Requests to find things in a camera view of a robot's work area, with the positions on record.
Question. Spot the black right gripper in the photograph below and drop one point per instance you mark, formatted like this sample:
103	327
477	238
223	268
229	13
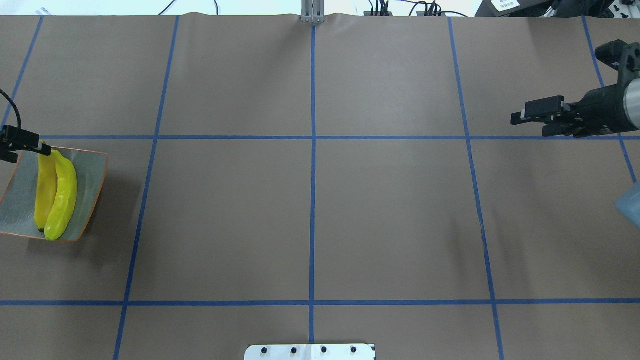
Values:
606	107

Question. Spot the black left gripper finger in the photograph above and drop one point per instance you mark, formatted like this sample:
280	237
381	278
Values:
13	139

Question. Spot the yellow banana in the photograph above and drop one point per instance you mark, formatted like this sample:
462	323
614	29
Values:
65	199
46	189

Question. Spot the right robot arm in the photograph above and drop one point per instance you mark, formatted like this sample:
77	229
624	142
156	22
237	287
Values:
627	203

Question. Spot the grey square plate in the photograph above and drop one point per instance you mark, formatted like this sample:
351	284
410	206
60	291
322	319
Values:
18	193

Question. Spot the black box with label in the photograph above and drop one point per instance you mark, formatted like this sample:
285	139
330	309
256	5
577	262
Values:
516	9

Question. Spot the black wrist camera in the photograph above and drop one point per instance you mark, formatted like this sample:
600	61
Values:
622	57

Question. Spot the aluminium frame post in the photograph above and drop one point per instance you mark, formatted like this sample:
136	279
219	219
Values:
312	12

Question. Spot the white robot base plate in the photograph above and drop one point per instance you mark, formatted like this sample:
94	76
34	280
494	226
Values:
326	351

